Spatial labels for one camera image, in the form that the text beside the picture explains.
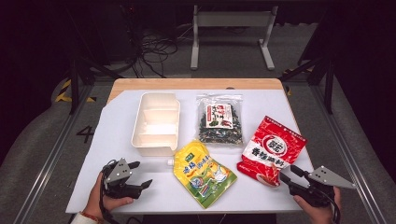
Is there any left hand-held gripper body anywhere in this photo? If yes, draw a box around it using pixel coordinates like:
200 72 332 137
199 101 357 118
102 157 143 200

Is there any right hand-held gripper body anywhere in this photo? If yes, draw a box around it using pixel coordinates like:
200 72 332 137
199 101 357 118
289 165 357 208

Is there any red and white seasoning packet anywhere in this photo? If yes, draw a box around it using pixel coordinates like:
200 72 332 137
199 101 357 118
236 115 308 188

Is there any white plastic divided container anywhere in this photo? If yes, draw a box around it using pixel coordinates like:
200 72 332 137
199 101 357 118
130 91 181 158

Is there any yellow green spouted seasoning pouch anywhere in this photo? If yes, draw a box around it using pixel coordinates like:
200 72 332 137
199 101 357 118
166 139 238 210

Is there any person's left hand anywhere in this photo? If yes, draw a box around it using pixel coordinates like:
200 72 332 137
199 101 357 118
81 172 135 221

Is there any person's right hand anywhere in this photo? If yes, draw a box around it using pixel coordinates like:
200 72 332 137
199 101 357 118
292 186 343 224

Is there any clear bag of dried seaweed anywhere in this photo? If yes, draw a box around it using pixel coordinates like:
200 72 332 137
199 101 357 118
195 93 245 147

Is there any yellow black hazard tape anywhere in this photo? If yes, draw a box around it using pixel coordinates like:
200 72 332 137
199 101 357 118
54 78 97 104

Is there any black metal stand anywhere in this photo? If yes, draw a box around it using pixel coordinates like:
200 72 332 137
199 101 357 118
64 7 125 116
278 8 340 116

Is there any right hand-held gripper black cable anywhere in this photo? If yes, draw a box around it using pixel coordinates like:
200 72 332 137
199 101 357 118
320 186 343 224

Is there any hand-held gripper black cable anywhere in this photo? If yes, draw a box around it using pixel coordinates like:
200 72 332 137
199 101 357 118
320 186 343 224
98 159 120 224

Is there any left hand-held gripper black cable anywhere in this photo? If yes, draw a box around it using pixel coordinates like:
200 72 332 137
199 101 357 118
98 159 120 224

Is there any red bead bracelet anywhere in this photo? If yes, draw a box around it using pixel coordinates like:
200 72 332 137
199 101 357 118
78 211 106 224

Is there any tangle of black floor cables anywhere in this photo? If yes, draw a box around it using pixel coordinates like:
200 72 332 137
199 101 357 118
120 6 194 78

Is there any white metal desk frame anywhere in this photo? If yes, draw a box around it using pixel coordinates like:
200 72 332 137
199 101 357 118
190 4 279 72

